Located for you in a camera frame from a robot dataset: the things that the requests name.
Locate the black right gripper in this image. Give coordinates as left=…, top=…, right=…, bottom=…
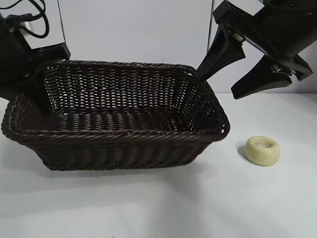
left=197, top=0, right=317, bottom=100

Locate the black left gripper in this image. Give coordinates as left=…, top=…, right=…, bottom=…
left=0, top=13, right=71, bottom=122

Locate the pale yellow egg yolk pastry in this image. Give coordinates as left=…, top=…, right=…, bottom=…
left=244, top=135, right=281, bottom=165

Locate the dark brown woven basket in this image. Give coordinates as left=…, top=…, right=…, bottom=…
left=1, top=59, right=230, bottom=171

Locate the thin dark background pole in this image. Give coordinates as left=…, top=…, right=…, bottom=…
left=207, top=0, right=214, bottom=54
left=56, top=0, right=66, bottom=45

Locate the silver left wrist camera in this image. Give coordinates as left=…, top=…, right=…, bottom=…
left=14, top=14, right=35, bottom=38

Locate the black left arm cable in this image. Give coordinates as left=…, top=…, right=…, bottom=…
left=23, top=0, right=52, bottom=40

